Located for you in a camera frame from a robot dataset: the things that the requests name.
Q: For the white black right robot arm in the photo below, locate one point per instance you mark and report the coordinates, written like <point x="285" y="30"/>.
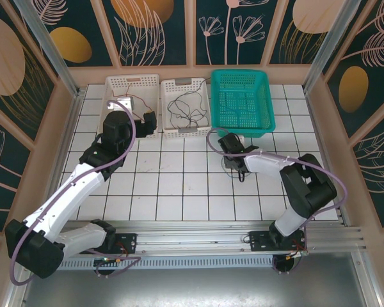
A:
<point x="265" y="163"/>

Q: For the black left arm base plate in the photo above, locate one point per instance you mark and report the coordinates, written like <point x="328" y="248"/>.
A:
<point x="128" y="241"/>

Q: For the large white plastic basket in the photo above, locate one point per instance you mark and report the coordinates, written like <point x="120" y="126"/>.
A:
<point x="137" y="83"/>

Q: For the aluminium corner post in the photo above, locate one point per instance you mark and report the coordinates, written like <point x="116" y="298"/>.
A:
<point x="329" y="48"/>
<point x="51" y="54"/>

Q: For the aluminium side rail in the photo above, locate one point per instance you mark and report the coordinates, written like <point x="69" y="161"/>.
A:
<point x="67" y="134"/>
<point x="323" y="128"/>

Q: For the grey metal plate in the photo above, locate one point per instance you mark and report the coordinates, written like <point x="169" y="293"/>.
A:
<point x="192" y="288"/>

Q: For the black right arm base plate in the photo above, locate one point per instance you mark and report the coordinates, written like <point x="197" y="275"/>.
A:
<point x="259" y="241"/>

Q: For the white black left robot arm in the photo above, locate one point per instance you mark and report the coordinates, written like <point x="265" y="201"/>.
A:
<point x="73" y="192"/>

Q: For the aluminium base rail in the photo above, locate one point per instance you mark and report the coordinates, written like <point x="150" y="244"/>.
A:
<point x="192" y="240"/>

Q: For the teal plastic basket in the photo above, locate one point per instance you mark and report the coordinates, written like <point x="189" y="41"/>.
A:
<point x="241" y="128"/>

